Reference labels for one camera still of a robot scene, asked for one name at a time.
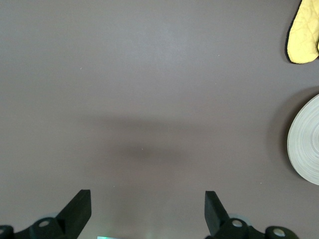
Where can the round wooden plate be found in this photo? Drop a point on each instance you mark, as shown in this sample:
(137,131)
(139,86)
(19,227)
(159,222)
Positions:
(306,144)

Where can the yellow quilted oven mitt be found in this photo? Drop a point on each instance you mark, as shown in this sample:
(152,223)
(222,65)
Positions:
(302,32)

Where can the brown table cover sheet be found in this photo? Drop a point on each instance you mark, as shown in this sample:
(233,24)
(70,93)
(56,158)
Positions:
(149,74)

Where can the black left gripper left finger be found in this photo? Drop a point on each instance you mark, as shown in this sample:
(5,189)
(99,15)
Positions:
(64,224)

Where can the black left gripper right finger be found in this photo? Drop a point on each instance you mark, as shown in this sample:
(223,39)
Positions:
(224,229)

